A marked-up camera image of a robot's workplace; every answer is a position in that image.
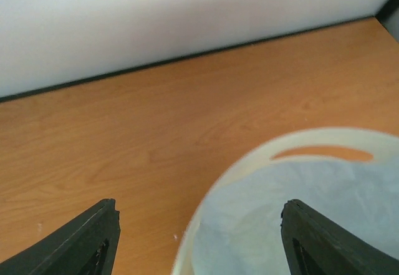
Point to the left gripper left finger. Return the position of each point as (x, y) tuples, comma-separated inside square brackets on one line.
[(86, 244)]

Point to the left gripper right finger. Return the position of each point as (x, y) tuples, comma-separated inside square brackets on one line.
[(314, 244)]

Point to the translucent blue trash bag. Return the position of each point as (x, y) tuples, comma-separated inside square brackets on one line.
[(239, 231)]

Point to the white plastic trash bin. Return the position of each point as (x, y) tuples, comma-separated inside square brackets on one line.
[(331, 144)]

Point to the right black frame post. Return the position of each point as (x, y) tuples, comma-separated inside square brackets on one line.
[(388, 17)]

